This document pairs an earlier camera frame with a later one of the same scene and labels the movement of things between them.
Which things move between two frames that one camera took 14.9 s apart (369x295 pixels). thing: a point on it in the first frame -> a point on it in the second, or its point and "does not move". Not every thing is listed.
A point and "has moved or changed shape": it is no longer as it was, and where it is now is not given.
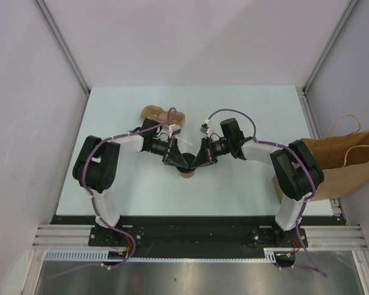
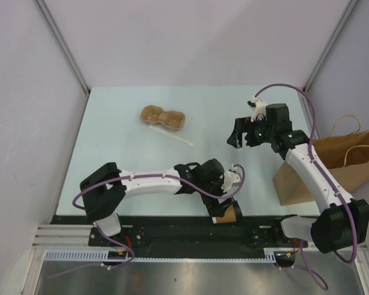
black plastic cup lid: (189, 158) -> (238, 211)
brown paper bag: (345, 161) does not move
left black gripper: (177, 160) -> (214, 208)
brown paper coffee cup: (187, 175) has moved or changed shape
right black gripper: (206, 157) -> (243, 125)
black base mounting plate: (196, 236) does not move
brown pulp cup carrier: (166, 118) does not move
